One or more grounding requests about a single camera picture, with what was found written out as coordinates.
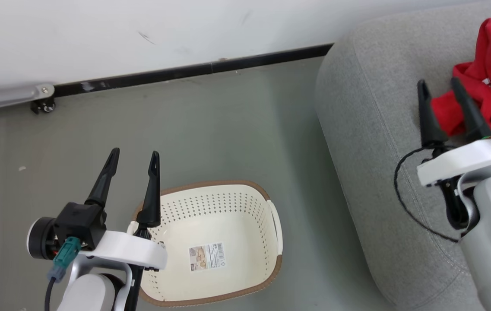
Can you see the small black caster wheel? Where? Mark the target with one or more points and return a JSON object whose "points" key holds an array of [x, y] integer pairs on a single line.
{"points": [[43, 106]]}

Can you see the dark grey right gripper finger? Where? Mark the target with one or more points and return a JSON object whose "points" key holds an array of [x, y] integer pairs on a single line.
{"points": [[472, 119], [429, 121]]}

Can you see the black baseboard strip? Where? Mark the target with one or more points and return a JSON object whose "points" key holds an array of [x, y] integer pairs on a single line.
{"points": [[185, 71]]}

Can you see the red jersey with number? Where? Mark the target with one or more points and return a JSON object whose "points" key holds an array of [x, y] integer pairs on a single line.
{"points": [[446, 110]]}

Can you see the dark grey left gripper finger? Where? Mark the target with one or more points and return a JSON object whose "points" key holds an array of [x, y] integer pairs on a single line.
{"points": [[152, 198], [105, 181]]}

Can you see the paper label sticker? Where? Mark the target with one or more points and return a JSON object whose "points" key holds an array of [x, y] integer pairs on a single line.
{"points": [[206, 257]]}

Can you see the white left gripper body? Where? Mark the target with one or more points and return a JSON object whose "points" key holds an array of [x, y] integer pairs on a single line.
{"points": [[133, 250]]}

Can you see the grey metal frame bracket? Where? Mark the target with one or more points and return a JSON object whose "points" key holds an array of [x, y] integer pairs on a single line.
{"points": [[7, 95]]}

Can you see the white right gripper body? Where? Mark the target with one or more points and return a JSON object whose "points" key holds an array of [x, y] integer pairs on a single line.
{"points": [[461, 162]]}

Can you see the cream perforated laundry basket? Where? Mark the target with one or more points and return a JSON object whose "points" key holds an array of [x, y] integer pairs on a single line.
{"points": [[228, 216]]}

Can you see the grey fabric sofa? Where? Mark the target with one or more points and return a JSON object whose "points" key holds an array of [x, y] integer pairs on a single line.
{"points": [[370, 129]]}

